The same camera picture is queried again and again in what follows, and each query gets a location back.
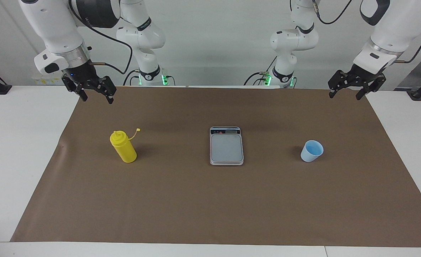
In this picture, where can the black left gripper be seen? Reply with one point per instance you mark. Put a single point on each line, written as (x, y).
(364, 77)

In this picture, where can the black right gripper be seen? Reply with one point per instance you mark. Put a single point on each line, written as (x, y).
(80, 73)

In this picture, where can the yellow squeeze bottle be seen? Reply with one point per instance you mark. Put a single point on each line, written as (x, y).
(125, 150)

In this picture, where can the light blue plastic cup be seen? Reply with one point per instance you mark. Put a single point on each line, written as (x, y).
(311, 151)

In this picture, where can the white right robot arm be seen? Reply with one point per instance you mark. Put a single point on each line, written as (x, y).
(53, 25)

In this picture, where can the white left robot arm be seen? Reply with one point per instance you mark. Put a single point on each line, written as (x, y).
(389, 32)

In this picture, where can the silver digital kitchen scale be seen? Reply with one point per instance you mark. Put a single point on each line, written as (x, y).
(226, 148)

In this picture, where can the brown table mat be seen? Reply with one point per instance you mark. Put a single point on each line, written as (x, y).
(210, 203)

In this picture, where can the white wall outlet strip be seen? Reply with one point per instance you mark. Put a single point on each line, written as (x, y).
(41, 80)

